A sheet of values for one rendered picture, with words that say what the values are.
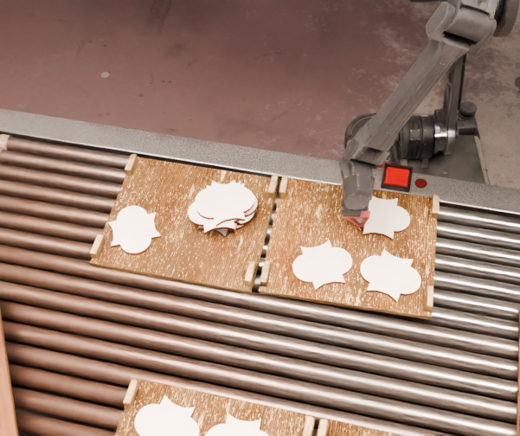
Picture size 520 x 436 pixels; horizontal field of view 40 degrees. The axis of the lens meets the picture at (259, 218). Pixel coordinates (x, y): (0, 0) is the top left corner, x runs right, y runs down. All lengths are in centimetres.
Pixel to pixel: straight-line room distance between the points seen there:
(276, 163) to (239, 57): 171
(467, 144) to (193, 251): 152
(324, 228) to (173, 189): 42
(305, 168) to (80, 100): 180
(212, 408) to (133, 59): 239
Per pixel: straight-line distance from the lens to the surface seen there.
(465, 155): 294
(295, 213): 182
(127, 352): 169
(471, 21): 140
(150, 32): 381
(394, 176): 193
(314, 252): 175
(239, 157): 197
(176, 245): 179
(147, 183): 191
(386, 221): 181
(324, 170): 194
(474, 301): 177
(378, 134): 156
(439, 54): 143
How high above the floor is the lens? 242
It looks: 55 degrees down
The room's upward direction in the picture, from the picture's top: 3 degrees counter-clockwise
